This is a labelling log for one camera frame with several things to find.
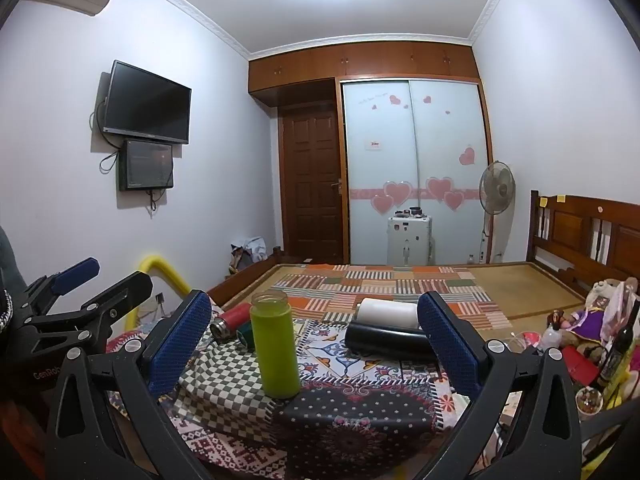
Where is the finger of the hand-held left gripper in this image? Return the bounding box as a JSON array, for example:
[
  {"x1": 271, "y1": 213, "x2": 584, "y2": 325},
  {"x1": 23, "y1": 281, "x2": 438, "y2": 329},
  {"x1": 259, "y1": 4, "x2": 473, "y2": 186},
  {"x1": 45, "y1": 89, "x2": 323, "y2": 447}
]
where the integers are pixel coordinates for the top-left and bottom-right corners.
[
  {"x1": 22, "y1": 257, "x2": 101, "y2": 312},
  {"x1": 20, "y1": 270, "x2": 154, "y2": 356}
]

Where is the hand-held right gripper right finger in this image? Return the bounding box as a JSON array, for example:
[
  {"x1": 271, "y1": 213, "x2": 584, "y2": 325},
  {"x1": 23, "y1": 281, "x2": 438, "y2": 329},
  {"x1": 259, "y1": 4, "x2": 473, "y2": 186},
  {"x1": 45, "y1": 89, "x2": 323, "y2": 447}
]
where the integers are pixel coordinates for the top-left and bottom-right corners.
[{"x1": 410, "y1": 290, "x2": 583, "y2": 480}]

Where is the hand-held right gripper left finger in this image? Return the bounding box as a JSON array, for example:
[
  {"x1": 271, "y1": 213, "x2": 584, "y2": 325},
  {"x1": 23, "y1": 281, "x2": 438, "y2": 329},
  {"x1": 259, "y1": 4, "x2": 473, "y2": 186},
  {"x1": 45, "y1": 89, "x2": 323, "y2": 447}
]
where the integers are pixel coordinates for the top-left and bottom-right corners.
[{"x1": 44, "y1": 290, "x2": 221, "y2": 480}]

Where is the red steel cup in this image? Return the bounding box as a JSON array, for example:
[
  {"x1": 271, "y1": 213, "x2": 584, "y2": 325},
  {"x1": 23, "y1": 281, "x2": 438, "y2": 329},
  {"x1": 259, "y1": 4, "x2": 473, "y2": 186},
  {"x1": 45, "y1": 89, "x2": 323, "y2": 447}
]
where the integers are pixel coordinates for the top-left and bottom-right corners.
[{"x1": 210, "y1": 304, "x2": 252, "y2": 344}]

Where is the black cup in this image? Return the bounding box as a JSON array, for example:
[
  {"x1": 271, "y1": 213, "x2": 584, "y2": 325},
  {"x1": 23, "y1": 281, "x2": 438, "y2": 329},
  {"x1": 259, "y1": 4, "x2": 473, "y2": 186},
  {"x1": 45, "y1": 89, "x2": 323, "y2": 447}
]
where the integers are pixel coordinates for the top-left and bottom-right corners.
[{"x1": 345, "y1": 321, "x2": 435, "y2": 362}]

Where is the white cup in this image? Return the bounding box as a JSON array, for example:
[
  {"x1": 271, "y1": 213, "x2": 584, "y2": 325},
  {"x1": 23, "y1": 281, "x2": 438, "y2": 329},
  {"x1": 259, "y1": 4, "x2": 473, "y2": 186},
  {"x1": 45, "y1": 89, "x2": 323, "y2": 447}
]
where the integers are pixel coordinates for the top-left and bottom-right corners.
[{"x1": 355, "y1": 297, "x2": 421, "y2": 332}]

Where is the green cup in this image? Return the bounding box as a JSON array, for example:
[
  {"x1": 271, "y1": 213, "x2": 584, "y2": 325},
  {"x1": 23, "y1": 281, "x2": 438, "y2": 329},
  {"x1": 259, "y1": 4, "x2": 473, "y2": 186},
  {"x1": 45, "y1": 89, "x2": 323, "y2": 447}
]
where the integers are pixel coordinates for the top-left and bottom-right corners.
[{"x1": 250, "y1": 290, "x2": 302, "y2": 401}]

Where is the yellow padded pipe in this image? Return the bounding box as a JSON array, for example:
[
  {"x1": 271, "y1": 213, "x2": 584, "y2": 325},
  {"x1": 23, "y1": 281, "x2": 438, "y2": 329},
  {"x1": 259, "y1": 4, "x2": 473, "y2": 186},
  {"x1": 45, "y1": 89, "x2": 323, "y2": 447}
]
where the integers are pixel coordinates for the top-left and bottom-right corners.
[{"x1": 125, "y1": 255, "x2": 190, "y2": 332}]

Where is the striped patchwork quilt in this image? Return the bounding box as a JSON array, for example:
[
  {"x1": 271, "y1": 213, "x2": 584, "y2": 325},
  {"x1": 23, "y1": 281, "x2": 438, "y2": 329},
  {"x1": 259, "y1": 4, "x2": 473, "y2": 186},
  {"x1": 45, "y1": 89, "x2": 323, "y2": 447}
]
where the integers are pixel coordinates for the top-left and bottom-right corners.
[{"x1": 270, "y1": 265, "x2": 512, "y2": 332}]

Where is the cloth bag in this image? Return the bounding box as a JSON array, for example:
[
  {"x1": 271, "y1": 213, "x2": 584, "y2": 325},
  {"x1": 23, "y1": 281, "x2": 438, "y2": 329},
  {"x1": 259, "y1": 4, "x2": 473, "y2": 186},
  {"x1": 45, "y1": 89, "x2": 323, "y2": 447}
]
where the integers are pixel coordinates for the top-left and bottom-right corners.
[{"x1": 229, "y1": 236, "x2": 269, "y2": 275}]

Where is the patterned patchwork tablecloth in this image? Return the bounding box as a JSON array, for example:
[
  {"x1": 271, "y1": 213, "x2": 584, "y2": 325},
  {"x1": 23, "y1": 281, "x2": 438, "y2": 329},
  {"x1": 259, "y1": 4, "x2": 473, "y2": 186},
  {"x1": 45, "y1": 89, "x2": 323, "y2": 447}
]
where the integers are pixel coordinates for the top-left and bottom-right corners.
[{"x1": 105, "y1": 310, "x2": 473, "y2": 480}]

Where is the white boxy appliance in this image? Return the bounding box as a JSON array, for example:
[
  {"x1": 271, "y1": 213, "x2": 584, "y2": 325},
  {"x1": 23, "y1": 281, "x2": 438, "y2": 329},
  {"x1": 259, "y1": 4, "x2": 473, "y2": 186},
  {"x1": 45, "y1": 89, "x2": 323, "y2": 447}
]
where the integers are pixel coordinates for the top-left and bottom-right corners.
[{"x1": 385, "y1": 214, "x2": 434, "y2": 267}]

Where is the red box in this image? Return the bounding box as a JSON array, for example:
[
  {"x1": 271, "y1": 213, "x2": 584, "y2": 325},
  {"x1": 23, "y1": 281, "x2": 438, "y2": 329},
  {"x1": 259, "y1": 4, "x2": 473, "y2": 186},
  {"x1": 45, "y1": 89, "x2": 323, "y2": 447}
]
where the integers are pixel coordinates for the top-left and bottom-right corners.
[{"x1": 561, "y1": 351, "x2": 599, "y2": 387}]

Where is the doll in purple dress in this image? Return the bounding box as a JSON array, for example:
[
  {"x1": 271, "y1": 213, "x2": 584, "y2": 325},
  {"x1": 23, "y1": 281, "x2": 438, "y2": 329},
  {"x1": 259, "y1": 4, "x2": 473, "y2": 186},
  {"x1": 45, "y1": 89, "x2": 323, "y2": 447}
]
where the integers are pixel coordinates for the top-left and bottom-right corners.
[{"x1": 559, "y1": 305, "x2": 609, "y2": 343}]

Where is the standing electric fan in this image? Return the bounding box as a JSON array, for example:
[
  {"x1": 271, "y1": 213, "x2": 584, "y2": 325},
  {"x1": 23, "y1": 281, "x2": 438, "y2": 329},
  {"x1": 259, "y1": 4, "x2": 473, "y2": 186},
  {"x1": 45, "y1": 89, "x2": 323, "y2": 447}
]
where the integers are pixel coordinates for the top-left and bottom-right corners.
[{"x1": 478, "y1": 161, "x2": 517, "y2": 264}]

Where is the dark wine bottle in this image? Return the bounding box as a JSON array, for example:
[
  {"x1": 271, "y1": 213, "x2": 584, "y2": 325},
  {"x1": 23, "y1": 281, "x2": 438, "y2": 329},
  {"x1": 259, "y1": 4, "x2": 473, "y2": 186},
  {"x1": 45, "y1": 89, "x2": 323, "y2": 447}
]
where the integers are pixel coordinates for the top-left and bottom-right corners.
[{"x1": 597, "y1": 305, "x2": 640, "y2": 392}]

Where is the pink plastic bag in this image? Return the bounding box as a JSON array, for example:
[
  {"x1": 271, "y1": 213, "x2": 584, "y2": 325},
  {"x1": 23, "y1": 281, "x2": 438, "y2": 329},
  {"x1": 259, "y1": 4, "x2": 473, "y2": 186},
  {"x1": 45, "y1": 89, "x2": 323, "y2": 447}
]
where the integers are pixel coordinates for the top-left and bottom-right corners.
[{"x1": 601, "y1": 280, "x2": 637, "y2": 343}]

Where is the wooden wardrobe with glass doors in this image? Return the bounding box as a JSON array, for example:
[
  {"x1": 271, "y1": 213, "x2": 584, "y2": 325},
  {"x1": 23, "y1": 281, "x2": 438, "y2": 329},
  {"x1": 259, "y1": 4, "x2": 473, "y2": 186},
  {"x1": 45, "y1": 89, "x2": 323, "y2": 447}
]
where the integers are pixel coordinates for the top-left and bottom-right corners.
[{"x1": 248, "y1": 41, "x2": 495, "y2": 267}]

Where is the brown wooden door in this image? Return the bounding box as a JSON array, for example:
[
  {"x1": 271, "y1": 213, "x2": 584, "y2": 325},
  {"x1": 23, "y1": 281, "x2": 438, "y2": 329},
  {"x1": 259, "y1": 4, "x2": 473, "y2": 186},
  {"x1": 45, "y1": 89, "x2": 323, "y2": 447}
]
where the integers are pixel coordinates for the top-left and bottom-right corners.
[{"x1": 279, "y1": 105, "x2": 347, "y2": 264}]

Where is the small wall-mounted monitor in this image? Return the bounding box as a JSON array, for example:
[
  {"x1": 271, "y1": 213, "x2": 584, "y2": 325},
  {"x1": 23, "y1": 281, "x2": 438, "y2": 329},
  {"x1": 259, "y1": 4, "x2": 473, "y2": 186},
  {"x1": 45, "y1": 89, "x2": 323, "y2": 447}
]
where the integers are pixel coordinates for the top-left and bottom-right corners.
[{"x1": 118, "y1": 139, "x2": 175, "y2": 192}]

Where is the wooden bed frame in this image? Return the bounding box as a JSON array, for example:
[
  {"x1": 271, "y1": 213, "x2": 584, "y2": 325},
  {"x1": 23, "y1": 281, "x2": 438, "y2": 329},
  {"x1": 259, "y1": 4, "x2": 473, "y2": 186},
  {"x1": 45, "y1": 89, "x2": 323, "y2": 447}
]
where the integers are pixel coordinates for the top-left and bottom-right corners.
[{"x1": 206, "y1": 190, "x2": 640, "y2": 313}]

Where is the wall-mounted black television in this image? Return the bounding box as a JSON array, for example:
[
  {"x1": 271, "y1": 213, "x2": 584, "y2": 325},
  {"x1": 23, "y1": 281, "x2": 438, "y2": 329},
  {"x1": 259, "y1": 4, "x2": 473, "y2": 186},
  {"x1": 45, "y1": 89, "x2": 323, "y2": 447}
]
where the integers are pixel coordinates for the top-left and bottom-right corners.
[{"x1": 102, "y1": 60, "x2": 193, "y2": 145}]

